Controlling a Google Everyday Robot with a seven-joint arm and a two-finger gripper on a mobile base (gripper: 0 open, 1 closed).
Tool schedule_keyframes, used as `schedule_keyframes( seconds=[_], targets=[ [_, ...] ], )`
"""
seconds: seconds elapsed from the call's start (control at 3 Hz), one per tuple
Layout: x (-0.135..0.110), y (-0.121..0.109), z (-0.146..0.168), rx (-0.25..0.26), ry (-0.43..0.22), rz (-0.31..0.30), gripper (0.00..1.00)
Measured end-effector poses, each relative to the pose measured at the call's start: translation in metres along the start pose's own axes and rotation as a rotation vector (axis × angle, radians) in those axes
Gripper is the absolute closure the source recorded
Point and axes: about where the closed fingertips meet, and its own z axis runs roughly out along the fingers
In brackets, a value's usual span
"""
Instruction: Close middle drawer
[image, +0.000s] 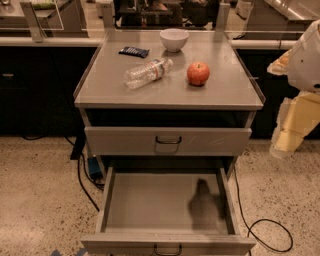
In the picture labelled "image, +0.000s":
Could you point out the white counter rail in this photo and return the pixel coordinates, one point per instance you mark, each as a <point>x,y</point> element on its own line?
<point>95,42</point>

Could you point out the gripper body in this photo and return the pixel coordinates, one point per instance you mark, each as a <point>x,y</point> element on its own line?
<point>306,63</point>

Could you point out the red apple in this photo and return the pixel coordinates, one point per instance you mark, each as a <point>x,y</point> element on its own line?
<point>198,73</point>

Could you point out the blue power box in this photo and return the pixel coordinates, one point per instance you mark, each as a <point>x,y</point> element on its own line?
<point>94,168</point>

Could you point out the grey drawer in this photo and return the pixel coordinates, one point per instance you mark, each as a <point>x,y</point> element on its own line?
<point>177,212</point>
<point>148,141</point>

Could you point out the grey metal drawer cabinet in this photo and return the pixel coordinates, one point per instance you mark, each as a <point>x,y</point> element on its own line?
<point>229,99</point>

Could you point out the grey top drawer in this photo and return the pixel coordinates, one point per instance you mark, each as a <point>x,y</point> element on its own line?
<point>148,141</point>

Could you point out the white ceramic bowl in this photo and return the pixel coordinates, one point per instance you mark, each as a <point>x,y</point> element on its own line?
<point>174,39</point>

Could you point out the clear plastic water bottle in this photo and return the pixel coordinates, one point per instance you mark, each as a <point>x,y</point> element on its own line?
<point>149,72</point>

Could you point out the dark blue snack packet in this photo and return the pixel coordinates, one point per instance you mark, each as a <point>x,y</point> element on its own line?
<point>134,51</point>

